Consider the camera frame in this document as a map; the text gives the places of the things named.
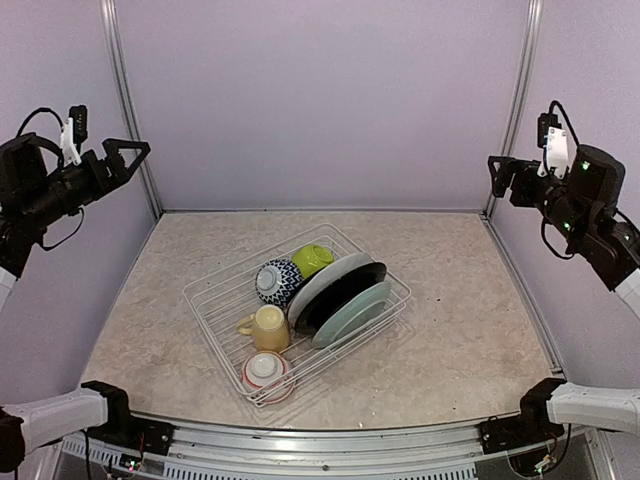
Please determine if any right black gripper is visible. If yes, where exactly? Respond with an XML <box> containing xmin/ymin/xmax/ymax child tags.
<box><xmin>490</xmin><ymin>154</ymin><xmax>592</xmax><ymax>245</ymax></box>

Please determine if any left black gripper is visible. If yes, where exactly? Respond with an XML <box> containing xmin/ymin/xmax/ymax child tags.
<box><xmin>20</xmin><ymin>135</ymin><xmax>148</xmax><ymax>228</ymax></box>

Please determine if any black plate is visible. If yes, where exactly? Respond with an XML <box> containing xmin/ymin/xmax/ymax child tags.
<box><xmin>294</xmin><ymin>262</ymin><xmax>387</xmax><ymax>335</ymax></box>

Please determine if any red teal floral plate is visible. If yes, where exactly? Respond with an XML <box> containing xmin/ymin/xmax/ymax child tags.
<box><xmin>287</xmin><ymin>252</ymin><xmax>373</xmax><ymax>326</ymax></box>

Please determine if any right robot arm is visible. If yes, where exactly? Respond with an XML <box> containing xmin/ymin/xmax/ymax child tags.
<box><xmin>481</xmin><ymin>100</ymin><xmax>639</xmax><ymax>444</ymax></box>

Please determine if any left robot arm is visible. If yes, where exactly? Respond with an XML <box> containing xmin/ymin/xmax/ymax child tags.
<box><xmin>1</xmin><ymin>105</ymin><xmax>151</xmax><ymax>474</ymax></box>

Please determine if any light teal plate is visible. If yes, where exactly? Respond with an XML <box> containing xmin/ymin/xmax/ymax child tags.
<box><xmin>311</xmin><ymin>281</ymin><xmax>391</xmax><ymax>349</ymax></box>

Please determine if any green bowl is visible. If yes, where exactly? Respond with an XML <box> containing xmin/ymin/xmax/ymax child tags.
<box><xmin>291</xmin><ymin>244</ymin><xmax>334</xmax><ymax>279</ymax></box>

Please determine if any blue white patterned bowl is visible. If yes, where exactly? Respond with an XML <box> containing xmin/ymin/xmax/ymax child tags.
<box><xmin>255</xmin><ymin>259</ymin><xmax>304</xmax><ymax>308</ymax></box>

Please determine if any yellow mug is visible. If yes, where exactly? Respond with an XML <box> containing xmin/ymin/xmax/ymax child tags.
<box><xmin>236</xmin><ymin>304</ymin><xmax>290</xmax><ymax>353</ymax></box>

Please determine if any white bowl red rim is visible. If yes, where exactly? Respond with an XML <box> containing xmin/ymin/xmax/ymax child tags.
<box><xmin>241</xmin><ymin>351</ymin><xmax>295</xmax><ymax>404</ymax></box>

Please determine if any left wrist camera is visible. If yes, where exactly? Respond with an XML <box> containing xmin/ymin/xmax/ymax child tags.
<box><xmin>60</xmin><ymin>104</ymin><xmax>88</xmax><ymax>168</ymax></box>

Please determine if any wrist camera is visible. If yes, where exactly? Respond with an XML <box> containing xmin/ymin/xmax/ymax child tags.
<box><xmin>60</xmin><ymin>104</ymin><xmax>88</xmax><ymax>168</ymax></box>
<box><xmin>537</xmin><ymin>112</ymin><xmax>569</xmax><ymax>180</ymax></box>

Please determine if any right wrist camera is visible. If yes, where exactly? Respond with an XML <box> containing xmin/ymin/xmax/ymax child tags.
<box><xmin>537</xmin><ymin>112</ymin><xmax>569</xmax><ymax>180</ymax></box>

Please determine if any right aluminium frame post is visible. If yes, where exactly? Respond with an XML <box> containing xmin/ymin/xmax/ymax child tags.
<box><xmin>482</xmin><ymin>0</ymin><xmax>544</xmax><ymax>219</ymax></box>

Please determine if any white wire dish rack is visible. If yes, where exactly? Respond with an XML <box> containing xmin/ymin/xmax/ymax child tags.
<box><xmin>184</xmin><ymin>223</ymin><xmax>411</xmax><ymax>407</ymax></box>

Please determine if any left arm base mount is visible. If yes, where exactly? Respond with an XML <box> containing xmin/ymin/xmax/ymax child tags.
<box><xmin>120</xmin><ymin>416</ymin><xmax>175</xmax><ymax>456</ymax></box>

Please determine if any aluminium front rail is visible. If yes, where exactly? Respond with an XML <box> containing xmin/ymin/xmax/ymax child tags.
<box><xmin>40</xmin><ymin>420</ymin><xmax>619</xmax><ymax>479</ymax></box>

